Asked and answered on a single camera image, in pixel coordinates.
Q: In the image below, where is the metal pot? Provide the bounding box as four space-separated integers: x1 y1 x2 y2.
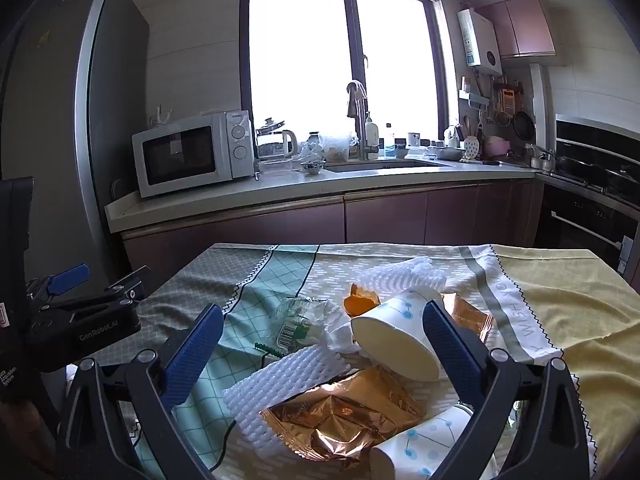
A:
527 145 556 168

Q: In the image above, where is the kitchen window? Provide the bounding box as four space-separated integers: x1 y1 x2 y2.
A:
240 0 463 143

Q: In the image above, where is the patterned tablecloth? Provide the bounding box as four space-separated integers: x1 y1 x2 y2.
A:
65 242 640 480

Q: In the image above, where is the small white dotted paper cup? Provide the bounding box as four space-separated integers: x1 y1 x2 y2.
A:
369 405 496 480

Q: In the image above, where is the kitchen sink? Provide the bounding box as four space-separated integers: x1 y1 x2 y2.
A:
325 157 451 173

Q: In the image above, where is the black gas stove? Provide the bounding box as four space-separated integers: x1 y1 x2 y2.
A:
547 152 640 198

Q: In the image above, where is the black range hood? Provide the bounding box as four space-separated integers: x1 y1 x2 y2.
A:
555 114 640 158

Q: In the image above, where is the white microwave oven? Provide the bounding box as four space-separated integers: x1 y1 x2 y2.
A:
132 110 256 199

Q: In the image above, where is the black frying pan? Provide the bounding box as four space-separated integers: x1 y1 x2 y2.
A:
512 110 535 141

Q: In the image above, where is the clear food container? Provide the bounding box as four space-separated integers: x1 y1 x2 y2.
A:
257 158 293 177

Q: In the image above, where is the metal kitchen faucet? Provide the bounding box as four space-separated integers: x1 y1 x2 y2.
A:
346 80 381 161

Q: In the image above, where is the clear plastic bag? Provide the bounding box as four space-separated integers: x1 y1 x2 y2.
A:
320 135 351 163

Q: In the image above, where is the large white dotted paper cup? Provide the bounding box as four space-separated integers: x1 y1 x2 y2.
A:
350 287 446 381

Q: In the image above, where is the glass teapot with lid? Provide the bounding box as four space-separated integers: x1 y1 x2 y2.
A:
256 116 287 160

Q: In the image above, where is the orange peel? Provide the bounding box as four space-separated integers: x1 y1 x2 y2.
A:
343 282 383 318

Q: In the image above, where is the built-in black oven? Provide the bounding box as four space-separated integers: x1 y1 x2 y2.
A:
537 182 640 281

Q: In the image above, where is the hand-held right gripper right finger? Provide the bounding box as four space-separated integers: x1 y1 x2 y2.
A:
421 300 598 480

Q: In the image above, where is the crumpled white tissue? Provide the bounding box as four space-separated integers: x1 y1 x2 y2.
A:
320 300 361 353

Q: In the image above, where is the large gold foil snack bag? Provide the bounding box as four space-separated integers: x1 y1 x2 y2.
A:
260 365 426 466

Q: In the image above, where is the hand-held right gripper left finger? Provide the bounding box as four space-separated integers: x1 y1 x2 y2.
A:
55 304 226 480

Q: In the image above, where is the brown kitchen counter cabinet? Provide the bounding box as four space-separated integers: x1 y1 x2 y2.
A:
104 157 551 281

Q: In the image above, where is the white foam fruit net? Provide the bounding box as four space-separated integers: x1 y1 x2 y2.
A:
357 256 447 297
221 344 353 456

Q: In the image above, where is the pink wall cabinet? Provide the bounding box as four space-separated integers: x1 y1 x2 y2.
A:
475 0 557 59

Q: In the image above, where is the small gold foil wrapper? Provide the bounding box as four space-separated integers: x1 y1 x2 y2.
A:
442 292 496 343

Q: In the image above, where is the crushed clear plastic bottle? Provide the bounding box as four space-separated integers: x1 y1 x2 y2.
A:
272 296 331 351

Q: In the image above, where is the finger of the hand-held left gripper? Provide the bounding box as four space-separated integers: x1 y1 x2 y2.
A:
47 266 152 313
25 262 92 311

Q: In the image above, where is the grey refrigerator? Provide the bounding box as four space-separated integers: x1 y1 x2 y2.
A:
0 0 151 311

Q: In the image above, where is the white water heater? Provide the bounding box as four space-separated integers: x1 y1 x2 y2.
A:
457 9 503 76

